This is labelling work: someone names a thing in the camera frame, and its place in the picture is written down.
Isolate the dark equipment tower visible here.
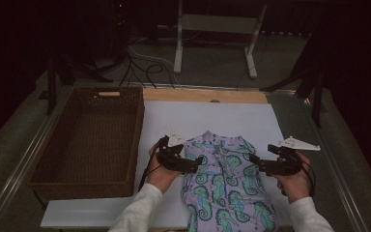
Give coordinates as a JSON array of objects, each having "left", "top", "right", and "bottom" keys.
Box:
[{"left": 107, "top": 0, "right": 133, "bottom": 61}]

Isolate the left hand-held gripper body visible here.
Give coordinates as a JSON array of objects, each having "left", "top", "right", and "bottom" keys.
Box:
[{"left": 156, "top": 130, "right": 194, "bottom": 174}]

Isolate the brown wicker basket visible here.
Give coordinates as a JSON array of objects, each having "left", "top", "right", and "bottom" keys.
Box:
[{"left": 28, "top": 85, "right": 145, "bottom": 206}]

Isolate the white metal stand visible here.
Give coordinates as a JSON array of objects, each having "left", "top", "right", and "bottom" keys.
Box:
[{"left": 173, "top": 0, "right": 269, "bottom": 80}]

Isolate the black tripod stand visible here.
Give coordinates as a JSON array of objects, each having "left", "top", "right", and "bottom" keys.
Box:
[
  {"left": 38, "top": 47, "right": 114, "bottom": 116},
  {"left": 260, "top": 32, "right": 327, "bottom": 130}
]

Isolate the person's right hand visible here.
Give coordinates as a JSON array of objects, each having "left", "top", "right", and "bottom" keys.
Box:
[{"left": 271, "top": 151, "right": 312, "bottom": 204}]

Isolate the light wooden board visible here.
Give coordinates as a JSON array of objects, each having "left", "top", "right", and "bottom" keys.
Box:
[{"left": 142, "top": 88, "right": 269, "bottom": 104}]

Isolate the seahorse print baby garment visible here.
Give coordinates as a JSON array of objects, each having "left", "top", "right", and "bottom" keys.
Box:
[{"left": 180, "top": 130, "right": 279, "bottom": 232}]

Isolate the white foam board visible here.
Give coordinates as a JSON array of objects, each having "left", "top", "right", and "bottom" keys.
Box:
[{"left": 40, "top": 100, "right": 294, "bottom": 229}]

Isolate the person's left hand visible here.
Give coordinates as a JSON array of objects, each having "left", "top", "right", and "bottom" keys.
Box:
[{"left": 146, "top": 144, "right": 183, "bottom": 194}]

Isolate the black floor cable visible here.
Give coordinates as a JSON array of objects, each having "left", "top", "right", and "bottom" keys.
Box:
[{"left": 119, "top": 52, "right": 177, "bottom": 90}]

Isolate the white floor cable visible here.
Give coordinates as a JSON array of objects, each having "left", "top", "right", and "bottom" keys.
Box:
[{"left": 128, "top": 44, "right": 182, "bottom": 85}]

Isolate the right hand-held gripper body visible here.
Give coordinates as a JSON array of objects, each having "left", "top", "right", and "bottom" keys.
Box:
[{"left": 259, "top": 135, "right": 322, "bottom": 177}]

